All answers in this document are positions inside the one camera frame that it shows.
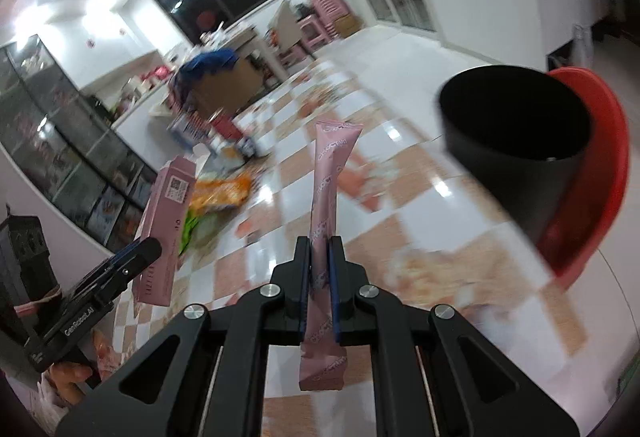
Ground black round trash bin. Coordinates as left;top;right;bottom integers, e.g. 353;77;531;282
437;65;592;243

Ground orange snack bag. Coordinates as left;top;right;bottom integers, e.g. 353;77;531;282
189;172;253;216

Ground red soda can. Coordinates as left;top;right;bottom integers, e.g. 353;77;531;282
208;110;245;143

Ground blue white drink carton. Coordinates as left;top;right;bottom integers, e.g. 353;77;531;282
167;114;209;151

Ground white dining table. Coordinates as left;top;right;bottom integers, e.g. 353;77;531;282
224;24;288;82

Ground pink plastic stools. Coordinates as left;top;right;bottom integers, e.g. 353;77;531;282
297;0;350;50

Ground white plastic bag on floor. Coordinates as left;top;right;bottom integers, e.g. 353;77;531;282
570;24;593;68

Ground pink sachet packet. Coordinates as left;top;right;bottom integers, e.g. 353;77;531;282
298;120;361;391

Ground glass display cabinet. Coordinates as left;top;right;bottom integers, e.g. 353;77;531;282
1;36;156;252

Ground green plastic bag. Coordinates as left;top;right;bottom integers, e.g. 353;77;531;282
179;209;205;256

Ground red plastic stool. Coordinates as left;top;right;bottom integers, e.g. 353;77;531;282
537;67;630;290

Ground person's left hand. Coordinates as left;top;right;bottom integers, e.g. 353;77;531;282
48;362;93;405

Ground pink carton box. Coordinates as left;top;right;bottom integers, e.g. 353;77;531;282
132;152;208;307

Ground blue cloth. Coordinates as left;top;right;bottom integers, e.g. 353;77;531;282
177;48;239;87

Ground cardboard box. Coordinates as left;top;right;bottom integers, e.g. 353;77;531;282
190;59;264;119

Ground beige dining chair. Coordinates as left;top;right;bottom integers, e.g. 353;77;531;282
268;0;316;61

